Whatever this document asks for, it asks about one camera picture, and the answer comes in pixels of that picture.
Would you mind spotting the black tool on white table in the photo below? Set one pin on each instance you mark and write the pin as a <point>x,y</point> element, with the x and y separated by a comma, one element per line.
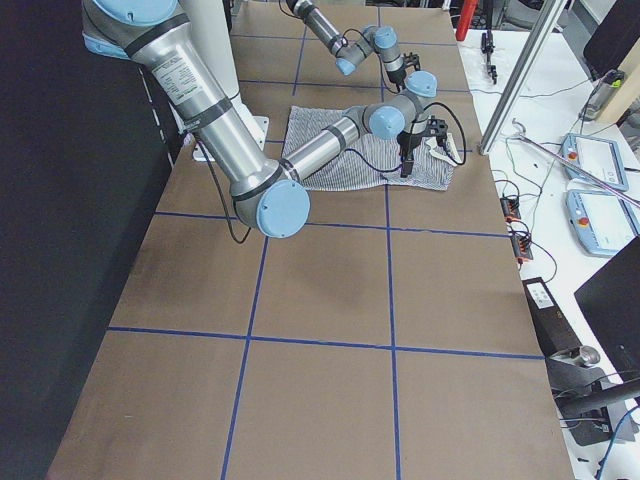
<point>487,48</point>

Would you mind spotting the silver robot arm image-left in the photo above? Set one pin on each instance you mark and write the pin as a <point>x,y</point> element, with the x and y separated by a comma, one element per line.
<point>185,45</point>

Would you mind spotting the upper teach pendant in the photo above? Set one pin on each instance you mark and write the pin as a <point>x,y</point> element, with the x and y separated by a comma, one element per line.
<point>599,157</point>

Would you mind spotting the lower teach pendant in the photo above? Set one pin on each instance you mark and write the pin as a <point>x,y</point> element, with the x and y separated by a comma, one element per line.
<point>603,223</point>

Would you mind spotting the orange connector block upper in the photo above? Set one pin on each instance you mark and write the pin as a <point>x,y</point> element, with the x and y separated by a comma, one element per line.
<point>510,208</point>

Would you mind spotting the black box with white label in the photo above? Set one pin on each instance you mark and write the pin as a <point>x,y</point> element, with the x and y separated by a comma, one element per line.
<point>553,331</point>

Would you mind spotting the black monitor lower right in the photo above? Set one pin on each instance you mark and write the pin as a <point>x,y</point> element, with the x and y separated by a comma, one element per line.
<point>609,302</point>

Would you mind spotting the black monitor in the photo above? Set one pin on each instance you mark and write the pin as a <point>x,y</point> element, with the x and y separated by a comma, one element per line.
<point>613,38</point>
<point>609,302</point>

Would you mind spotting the teach pendant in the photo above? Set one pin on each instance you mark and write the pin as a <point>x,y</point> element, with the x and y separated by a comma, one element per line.
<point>603,223</point>
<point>599,157</point>

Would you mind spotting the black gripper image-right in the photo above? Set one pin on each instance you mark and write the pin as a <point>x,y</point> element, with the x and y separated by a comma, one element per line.
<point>395,78</point>

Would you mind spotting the black monitor upper right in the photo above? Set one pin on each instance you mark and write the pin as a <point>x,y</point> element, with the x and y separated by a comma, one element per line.
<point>613,38</point>

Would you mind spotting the aluminium frame post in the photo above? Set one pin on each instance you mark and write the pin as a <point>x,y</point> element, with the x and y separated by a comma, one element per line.
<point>536,40</point>

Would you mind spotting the red cylinder object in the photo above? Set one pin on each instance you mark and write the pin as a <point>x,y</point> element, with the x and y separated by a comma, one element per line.
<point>467,12</point>

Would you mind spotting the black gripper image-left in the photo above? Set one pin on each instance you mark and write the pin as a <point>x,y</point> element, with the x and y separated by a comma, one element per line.
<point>407,142</point>

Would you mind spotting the black monitor stand base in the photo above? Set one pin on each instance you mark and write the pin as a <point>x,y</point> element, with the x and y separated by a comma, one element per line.
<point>591,403</point>

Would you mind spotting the navy white striped polo shirt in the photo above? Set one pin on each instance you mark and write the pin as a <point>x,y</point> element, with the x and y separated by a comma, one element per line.
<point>370,161</point>

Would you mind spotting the orange connector block lower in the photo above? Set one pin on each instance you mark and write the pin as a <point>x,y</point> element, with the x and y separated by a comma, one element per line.
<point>521,244</point>

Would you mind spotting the orange connector block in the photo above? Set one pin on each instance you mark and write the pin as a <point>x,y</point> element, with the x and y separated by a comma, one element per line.
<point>510,208</point>
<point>521,244</point>

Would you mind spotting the silver robot arm image-right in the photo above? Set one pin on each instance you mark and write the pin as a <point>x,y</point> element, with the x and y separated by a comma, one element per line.
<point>350,40</point>

